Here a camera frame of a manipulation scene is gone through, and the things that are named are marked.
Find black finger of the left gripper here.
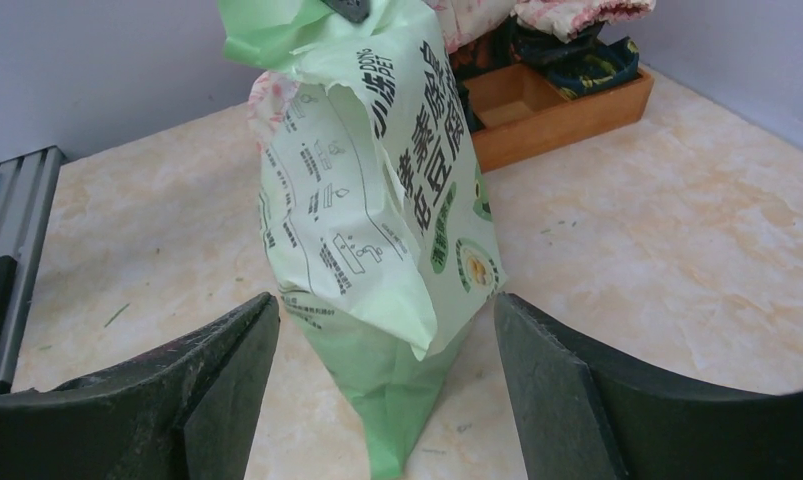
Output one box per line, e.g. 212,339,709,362
322,0,371,24

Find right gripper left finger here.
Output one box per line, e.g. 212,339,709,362
0,293,280,479

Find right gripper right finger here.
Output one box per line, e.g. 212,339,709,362
494,293,803,479

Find green cat litter bag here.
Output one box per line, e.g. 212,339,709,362
218,1,505,479

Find dark patterned rolled fabric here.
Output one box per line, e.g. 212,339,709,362
450,17,639,99

